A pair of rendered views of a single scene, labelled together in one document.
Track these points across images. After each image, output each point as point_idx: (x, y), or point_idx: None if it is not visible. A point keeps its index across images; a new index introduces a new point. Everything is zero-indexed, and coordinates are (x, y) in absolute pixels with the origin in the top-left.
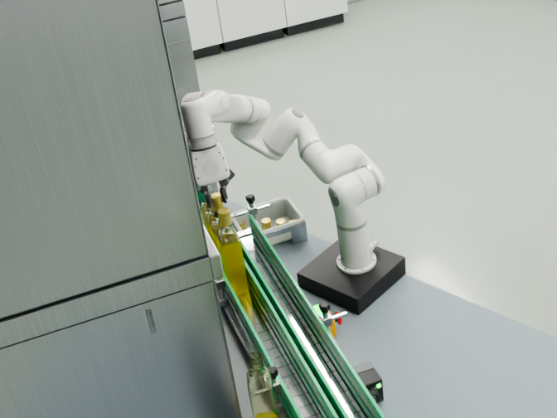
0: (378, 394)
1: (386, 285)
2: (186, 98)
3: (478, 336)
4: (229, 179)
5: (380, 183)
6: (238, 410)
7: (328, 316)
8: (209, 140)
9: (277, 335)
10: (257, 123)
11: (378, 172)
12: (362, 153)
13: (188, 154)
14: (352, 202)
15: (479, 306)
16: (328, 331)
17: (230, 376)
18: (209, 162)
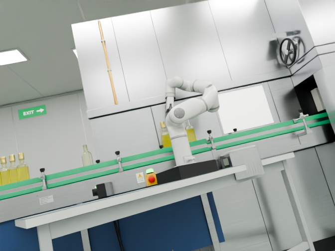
0: (94, 190)
1: (169, 178)
2: None
3: (107, 197)
4: (169, 111)
5: (169, 114)
6: None
7: (117, 157)
8: (165, 94)
9: None
10: (201, 92)
11: (171, 108)
12: (185, 100)
13: (82, 81)
14: (166, 123)
15: (130, 192)
16: (110, 160)
17: (96, 156)
18: (166, 103)
